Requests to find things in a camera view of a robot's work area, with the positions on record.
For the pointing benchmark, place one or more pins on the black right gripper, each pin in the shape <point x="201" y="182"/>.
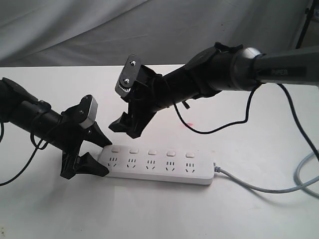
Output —
<point x="149" y="93"/>

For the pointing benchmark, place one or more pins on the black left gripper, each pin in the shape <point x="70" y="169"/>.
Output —
<point x="70" y="136"/>

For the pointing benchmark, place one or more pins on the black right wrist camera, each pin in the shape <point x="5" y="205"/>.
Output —
<point x="128" y="75"/>

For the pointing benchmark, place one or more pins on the white power strip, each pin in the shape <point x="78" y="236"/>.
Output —
<point x="158" y="164"/>

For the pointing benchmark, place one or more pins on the black tripod stand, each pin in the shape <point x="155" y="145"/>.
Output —
<point x="309" y="13"/>

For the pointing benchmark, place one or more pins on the grey backdrop cloth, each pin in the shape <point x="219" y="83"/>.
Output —
<point x="106" y="32"/>

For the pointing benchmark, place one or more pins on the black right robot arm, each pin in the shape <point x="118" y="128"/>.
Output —
<point x="213" y="70"/>

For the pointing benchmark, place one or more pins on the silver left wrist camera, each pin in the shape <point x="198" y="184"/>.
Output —
<point x="87" y="109"/>

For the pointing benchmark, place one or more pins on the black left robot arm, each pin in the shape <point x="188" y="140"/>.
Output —
<point x="24" y="110"/>

